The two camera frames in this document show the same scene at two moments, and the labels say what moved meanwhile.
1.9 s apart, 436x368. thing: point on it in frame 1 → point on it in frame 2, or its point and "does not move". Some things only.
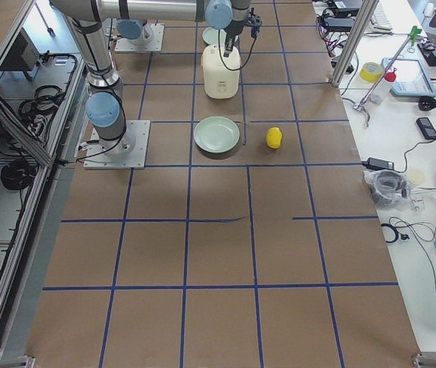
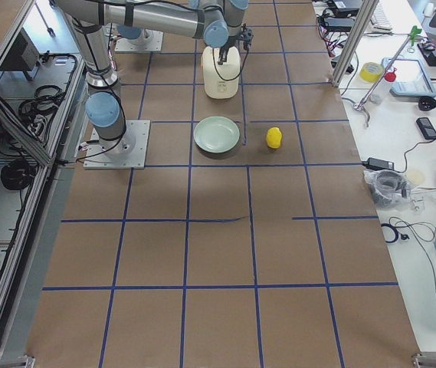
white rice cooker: (221, 73) does not move
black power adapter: (378, 165) does not move
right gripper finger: (228, 45) → (222, 57)
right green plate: (216, 134) does not move
